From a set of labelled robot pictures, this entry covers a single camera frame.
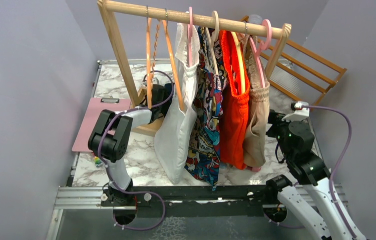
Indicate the orange red shorts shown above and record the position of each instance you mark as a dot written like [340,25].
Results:
[235,107]

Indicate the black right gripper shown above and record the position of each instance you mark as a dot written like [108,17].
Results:
[276,119]

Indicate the comic print shorts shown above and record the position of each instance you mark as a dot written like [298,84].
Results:
[203,160]

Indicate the pink hanger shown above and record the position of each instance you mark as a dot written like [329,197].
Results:
[263,45]
[189,36]

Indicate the wooden clothes rack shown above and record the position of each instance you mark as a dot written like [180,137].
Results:
[108,8]

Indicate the pink cylindrical bottle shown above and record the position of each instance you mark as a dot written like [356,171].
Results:
[253,169]

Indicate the clear paperclip jar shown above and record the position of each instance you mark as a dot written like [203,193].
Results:
[255,19]

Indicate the pink hanger left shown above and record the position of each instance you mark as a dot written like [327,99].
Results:
[189,36]

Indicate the pink clipboard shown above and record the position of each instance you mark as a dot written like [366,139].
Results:
[95,106]

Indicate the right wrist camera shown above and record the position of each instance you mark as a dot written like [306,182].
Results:
[300,112]

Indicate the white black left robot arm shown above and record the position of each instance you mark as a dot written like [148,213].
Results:
[110,137]

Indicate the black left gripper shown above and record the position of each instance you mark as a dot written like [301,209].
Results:
[165,107]

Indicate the yellow hanger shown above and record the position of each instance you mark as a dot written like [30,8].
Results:
[241,71]

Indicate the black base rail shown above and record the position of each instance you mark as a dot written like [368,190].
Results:
[194,201]

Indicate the orange twisted hanger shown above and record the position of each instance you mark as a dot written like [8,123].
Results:
[150,57]

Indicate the beige shorts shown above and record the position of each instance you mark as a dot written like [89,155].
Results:
[259,108]

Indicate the orange wooden hanger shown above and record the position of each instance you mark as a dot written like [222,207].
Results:
[172,62]

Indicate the pink hanger right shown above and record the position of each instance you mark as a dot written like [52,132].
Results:
[263,45]

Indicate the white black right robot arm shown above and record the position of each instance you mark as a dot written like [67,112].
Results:
[329,218]

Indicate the white shorts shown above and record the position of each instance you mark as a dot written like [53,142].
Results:
[172,138]

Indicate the wooden slatted shelf rack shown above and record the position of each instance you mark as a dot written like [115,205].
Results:
[302,75]

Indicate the beige wooden hanger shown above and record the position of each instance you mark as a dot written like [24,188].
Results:
[212,38]

